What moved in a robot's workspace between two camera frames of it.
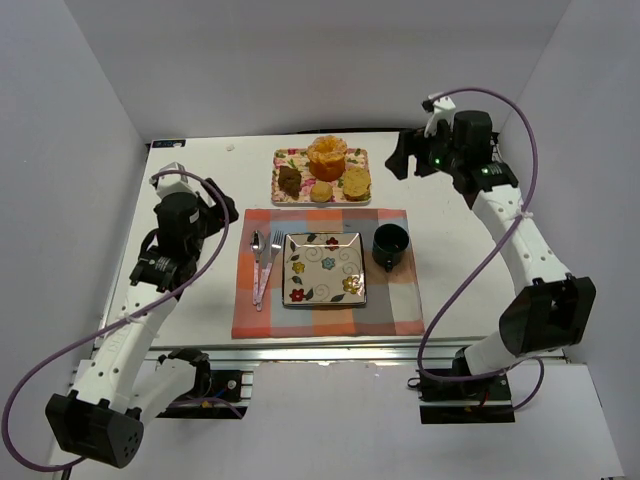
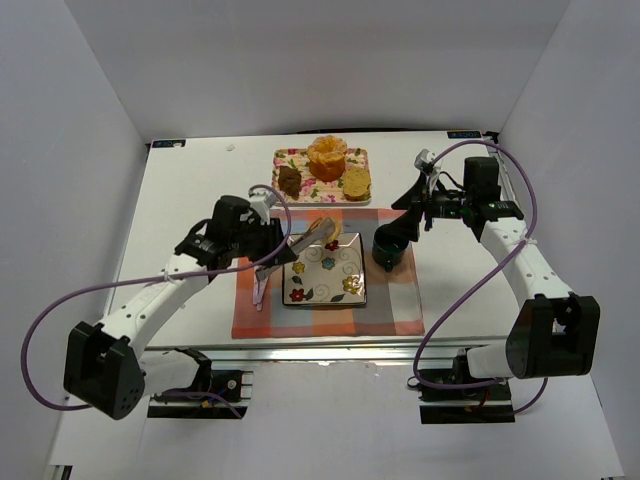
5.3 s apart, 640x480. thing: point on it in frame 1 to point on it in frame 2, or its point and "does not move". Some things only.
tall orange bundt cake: x=326 y=154 does not move
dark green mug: x=388 y=244 does not move
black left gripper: x=220 y=205 to x=272 y=240
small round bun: x=321 y=192 to x=330 y=230
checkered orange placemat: x=392 y=298 does not move
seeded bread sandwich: x=356 y=184 does not move
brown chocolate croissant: x=289 y=180 does not move
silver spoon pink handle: x=257 y=241 does not move
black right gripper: x=406 y=151 to x=427 y=203
